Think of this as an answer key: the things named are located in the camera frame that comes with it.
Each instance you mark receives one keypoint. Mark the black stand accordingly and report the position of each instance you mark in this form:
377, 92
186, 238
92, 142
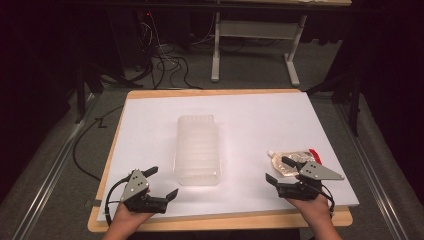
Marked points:
81, 90
353, 100

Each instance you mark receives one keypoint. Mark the white board sheet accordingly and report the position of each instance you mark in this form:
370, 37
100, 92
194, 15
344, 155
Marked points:
253, 126

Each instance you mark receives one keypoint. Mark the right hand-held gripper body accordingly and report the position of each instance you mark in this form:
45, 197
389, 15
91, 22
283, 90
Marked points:
315, 171

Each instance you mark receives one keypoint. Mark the person's right hand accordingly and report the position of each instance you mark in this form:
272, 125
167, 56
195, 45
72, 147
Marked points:
316, 210

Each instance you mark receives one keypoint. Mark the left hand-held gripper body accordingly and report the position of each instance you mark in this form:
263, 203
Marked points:
135, 186

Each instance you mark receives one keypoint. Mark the white metal desk frame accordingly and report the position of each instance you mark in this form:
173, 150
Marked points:
256, 30

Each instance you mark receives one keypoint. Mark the small red packet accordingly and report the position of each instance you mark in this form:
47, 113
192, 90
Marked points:
315, 155

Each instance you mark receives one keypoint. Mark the person's left hand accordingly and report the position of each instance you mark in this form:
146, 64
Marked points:
128, 218

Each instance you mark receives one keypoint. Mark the metal floor rail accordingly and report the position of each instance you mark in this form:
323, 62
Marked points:
373, 173
50, 180

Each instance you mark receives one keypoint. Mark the clear plastic container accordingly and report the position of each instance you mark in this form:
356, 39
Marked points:
197, 150

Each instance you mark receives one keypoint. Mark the clear pouch with white spout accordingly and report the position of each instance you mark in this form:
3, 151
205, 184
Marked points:
283, 170

